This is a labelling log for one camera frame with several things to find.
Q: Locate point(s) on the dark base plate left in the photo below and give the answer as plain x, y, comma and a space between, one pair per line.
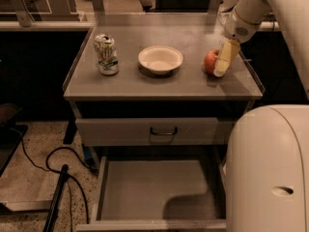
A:
9, 141

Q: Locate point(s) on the black pole on floor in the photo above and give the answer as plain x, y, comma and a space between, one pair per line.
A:
53, 209

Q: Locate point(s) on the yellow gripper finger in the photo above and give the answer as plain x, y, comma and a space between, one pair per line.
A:
227, 54

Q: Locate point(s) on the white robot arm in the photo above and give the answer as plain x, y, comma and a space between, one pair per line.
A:
267, 188

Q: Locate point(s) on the open grey middle drawer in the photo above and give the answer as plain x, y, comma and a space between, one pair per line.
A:
152, 195

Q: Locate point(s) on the grey drawer cabinet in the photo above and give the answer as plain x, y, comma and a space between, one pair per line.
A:
135, 92

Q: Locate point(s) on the white paper bowl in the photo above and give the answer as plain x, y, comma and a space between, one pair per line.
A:
160, 59

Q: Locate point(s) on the closed grey top drawer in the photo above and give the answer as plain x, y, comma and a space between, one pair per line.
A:
136, 131

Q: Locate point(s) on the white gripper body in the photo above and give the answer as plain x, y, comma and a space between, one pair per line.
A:
238, 28

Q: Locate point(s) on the black drawer handle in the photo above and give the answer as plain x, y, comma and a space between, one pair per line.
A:
172, 132

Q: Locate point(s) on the crushed green white soda can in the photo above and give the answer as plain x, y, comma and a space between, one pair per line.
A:
105, 49

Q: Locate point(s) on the red apple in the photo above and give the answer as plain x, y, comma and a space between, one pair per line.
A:
210, 60

